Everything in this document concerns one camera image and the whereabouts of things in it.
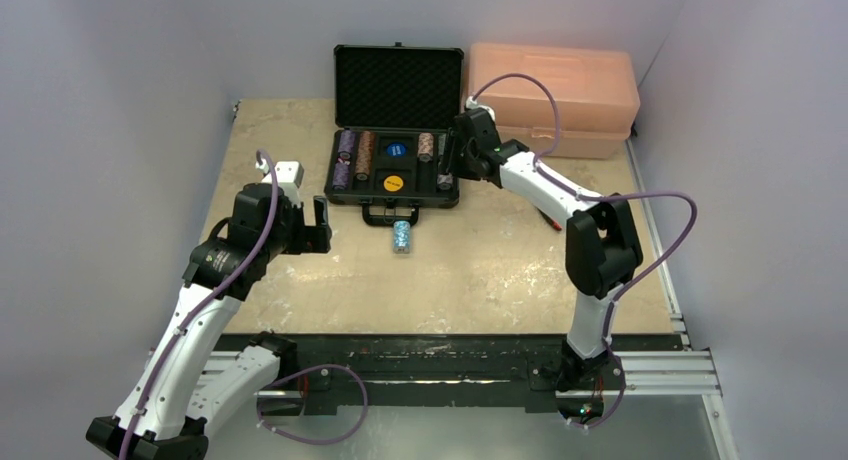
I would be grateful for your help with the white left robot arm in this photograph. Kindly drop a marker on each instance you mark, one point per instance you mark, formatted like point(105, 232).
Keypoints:
point(166, 416)

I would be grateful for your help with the yellow big blind button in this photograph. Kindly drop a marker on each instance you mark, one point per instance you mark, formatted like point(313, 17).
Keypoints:
point(393, 183)

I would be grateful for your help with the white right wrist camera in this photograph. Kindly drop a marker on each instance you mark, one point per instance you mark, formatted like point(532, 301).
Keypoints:
point(472, 103)

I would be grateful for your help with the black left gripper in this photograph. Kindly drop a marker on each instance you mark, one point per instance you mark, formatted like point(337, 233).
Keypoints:
point(309, 238)

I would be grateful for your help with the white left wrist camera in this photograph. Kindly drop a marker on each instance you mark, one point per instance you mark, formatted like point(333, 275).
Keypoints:
point(289, 175)

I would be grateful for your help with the purple chip stack lower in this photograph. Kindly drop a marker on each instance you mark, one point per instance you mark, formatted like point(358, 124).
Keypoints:
point(341, 175)

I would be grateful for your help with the purple chip stack upper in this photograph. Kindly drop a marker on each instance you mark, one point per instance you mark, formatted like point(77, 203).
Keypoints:
point(346, 144)

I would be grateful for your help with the brown chip stack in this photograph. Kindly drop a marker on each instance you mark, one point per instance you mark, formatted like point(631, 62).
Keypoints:
point(362, 170)

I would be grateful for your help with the red handled cutter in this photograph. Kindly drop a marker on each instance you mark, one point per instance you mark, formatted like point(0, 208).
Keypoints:
point(551, 222)

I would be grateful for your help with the pink poker chip stack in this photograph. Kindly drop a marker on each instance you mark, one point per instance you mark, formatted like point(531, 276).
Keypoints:
point(426, 147)

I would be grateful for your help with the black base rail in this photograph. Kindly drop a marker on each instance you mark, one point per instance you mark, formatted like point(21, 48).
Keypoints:
point(485, 370)

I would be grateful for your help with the grey green chip stack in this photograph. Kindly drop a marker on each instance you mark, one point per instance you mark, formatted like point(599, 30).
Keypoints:
point(441, 144)

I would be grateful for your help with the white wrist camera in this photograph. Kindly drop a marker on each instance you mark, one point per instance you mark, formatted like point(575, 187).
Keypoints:
point(472, 103)
point(289, 175)

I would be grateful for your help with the light blue chip stack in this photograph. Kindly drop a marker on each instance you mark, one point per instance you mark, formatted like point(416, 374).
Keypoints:
point(401, 243)

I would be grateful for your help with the brown chip stack upright-facing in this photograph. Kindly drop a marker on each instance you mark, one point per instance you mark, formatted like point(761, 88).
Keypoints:
point(365, 148)

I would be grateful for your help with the black poker set case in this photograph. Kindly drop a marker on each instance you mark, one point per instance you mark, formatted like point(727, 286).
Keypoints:
point(396, 92)

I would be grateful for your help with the purple chip stack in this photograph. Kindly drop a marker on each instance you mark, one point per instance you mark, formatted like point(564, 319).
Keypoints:
point(346, 144)
point(341, 175)

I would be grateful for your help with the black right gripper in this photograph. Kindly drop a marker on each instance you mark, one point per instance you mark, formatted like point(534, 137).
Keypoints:
point(460, 150)

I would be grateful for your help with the translucent pink storage box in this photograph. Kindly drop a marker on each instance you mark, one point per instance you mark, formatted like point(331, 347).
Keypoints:
point(595, 92)

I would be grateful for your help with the pink blue chip stack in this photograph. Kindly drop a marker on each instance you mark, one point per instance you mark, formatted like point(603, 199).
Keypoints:
point(445, 182)

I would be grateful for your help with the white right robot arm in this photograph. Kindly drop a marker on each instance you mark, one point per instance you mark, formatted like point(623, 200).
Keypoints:
point(602, 247)

